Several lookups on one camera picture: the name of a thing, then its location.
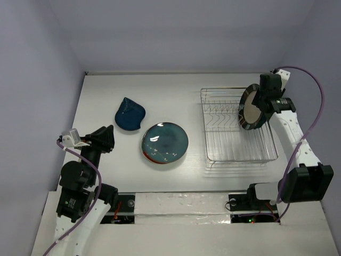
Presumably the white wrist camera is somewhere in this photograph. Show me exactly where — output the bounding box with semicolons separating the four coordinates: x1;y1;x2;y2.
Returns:
272;69;290;91
57;128;90;148

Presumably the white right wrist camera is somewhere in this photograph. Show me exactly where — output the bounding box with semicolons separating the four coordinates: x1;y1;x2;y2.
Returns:
272;69;290;91

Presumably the wire dish rack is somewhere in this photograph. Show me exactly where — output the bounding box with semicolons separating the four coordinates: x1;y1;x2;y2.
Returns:
200;87;278;164

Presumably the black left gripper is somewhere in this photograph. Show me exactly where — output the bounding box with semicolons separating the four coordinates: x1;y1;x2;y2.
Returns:
77;123;115;183

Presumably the red and teal floral plate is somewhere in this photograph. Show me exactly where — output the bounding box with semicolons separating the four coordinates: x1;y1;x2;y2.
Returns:
142;149;170;164

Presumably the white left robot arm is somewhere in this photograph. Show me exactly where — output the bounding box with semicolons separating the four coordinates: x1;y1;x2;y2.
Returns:
44;125;118;255

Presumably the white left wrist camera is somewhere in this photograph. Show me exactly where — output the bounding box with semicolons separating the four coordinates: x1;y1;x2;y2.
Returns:
57;128;90;148

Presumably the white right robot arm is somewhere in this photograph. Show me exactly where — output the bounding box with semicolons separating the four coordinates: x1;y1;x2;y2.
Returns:
239;69;334;209

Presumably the dark teal patterned plate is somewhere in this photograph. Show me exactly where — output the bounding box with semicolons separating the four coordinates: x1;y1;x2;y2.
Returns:
141;122;189;162

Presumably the dark green scalloped plate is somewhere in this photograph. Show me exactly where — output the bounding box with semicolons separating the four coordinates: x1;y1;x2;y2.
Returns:
254;113;267;129

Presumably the dark blue leaf-shaped plate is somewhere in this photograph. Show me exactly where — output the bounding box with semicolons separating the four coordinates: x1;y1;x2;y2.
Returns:
115;97;146;131

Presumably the dark rimmed beige plate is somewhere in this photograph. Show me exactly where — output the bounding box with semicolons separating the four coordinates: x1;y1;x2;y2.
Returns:
238;84;262;130

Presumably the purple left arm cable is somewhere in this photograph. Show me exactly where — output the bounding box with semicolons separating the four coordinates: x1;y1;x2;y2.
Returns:
42;137;103;256

